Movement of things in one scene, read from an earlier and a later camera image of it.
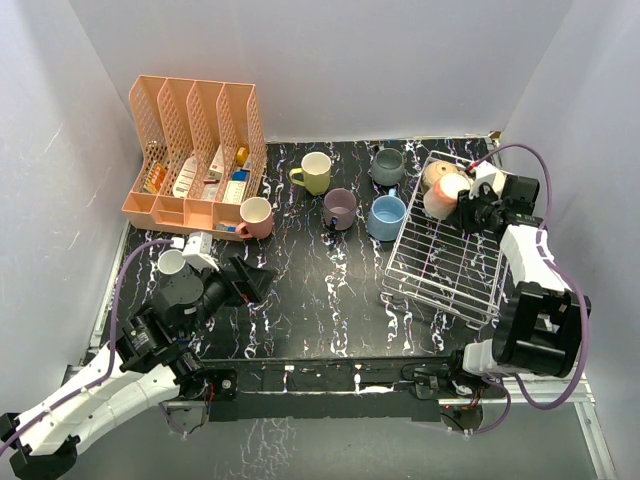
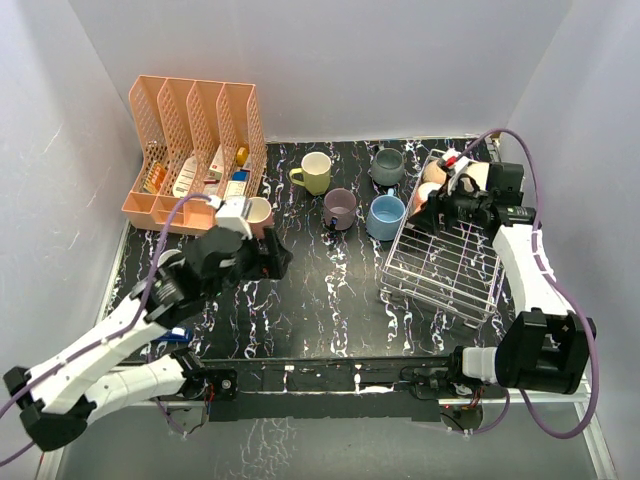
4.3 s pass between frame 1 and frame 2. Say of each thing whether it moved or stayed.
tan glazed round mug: stayed
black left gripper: moved
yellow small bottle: stayed
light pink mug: moved
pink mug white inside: stayed
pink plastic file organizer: stayed
